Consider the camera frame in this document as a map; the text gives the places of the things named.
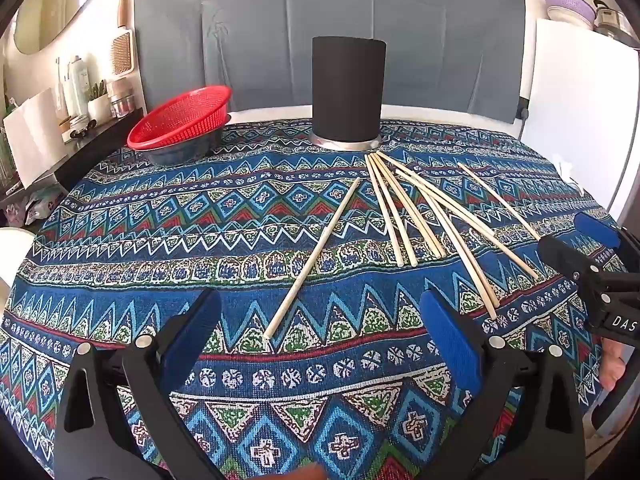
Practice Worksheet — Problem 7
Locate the small potted plant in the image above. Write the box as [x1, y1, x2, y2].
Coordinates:
[86, 80, 112, 123]

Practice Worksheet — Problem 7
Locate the printed plastic packet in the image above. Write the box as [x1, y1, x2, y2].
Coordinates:
[22, 185, 67, 226]

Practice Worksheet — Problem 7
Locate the blue patterned tablecloth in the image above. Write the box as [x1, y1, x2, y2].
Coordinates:
[0, 115, 631, 480]

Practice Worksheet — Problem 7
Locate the white bowl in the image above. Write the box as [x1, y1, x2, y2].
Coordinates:
[546, 6, 596, 31]

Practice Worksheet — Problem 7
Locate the white rounded object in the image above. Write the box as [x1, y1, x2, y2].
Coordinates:
[0, 227, 36, 306]

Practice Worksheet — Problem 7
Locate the dark blue bowl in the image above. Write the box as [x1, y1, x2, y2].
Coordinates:
[145, 112, 232, 166]

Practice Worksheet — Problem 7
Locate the glass jar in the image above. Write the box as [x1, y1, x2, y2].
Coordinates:
[109, 91, 136, 120]

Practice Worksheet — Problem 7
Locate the bunch of wooden chopsticks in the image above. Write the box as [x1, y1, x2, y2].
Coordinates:
[365, 151, 540, 321]

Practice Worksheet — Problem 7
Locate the purple plastic colander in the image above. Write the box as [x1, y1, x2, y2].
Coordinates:
[541, 0, 597, 23]

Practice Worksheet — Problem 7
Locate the black cylindrical utensil holder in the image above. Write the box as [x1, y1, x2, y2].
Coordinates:
[307, 35, 387, 152]

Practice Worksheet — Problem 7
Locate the white spray bottle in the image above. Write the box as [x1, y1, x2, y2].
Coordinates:
[67, 55, 91, 118]

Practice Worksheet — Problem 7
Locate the steel cooking pot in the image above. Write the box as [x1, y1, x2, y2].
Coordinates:
[592, 0, 637, 42]

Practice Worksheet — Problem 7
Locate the red plastic colander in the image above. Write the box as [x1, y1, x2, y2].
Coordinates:
[126, 85, 233, 151]

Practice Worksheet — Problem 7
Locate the white paper board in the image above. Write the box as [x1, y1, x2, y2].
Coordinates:
[2, 87, 63, 191]

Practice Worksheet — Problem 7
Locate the oval wall mirror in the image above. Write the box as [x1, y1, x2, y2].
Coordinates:
[12, 0, 118, 53]

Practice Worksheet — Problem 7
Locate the grey backdrop cloth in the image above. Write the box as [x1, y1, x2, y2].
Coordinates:
[132, 0, 526, 123]

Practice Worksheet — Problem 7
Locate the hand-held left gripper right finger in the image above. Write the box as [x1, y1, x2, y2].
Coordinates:
[419, 290, 586, 480]

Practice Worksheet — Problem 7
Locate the single wooden chopstick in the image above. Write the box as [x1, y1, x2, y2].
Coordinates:
[457, 162, 542, 241]
[263, 178, 362, 338]

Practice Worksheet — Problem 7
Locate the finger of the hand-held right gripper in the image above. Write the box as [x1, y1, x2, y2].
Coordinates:
[538, 235, 608, 311]
[574, 212, 640, 271]

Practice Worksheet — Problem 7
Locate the wooden paddle hairbrush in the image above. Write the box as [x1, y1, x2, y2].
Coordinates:
[109, 0, 136, 78]

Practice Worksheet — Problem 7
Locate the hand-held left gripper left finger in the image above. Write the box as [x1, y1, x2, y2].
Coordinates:
[52, 287, 223, 480]

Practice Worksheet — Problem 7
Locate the white refrigerator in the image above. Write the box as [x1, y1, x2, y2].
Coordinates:
[517, 17, 640, 241]

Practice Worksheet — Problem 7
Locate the person's right hand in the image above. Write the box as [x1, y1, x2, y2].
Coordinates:
[600, 337, 626, 392]

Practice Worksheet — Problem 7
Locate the black shelf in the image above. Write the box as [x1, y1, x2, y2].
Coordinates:
[52, 110, 146, 191]

